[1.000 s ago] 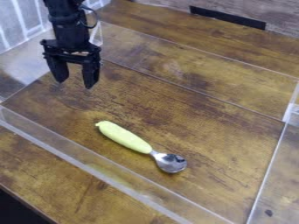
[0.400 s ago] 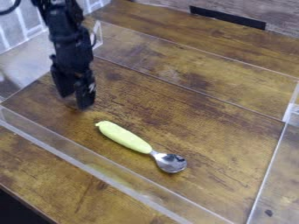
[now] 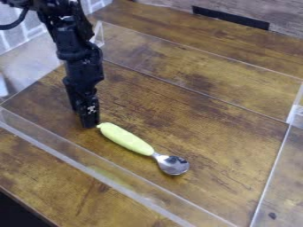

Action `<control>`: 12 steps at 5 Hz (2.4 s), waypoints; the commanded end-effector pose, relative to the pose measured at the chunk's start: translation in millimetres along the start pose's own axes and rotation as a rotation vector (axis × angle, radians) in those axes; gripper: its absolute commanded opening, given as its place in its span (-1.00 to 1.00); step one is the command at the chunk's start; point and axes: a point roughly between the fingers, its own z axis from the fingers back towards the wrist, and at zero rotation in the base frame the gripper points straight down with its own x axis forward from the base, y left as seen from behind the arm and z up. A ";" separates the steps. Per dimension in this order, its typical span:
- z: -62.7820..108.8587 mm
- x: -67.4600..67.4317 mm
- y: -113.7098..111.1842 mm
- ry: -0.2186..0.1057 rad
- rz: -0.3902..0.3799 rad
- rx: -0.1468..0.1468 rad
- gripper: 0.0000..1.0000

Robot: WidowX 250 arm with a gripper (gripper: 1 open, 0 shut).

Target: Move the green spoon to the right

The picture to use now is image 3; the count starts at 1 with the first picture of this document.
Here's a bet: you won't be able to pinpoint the green handled metal spoon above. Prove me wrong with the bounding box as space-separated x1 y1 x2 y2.
98 122 190 176

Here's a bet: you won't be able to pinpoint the clear acrylic enclosure walls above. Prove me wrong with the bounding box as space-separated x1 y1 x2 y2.
0 0 303 227

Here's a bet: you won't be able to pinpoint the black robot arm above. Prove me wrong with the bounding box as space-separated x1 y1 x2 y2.
0 0 105 129

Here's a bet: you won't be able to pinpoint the black strip on back wall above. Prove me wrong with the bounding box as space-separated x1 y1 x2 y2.
193 5 270 30

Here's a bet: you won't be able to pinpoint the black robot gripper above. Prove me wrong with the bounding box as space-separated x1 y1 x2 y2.
58 42 105 129

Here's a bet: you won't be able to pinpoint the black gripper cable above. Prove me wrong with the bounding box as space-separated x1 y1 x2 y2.
0 7 31 31

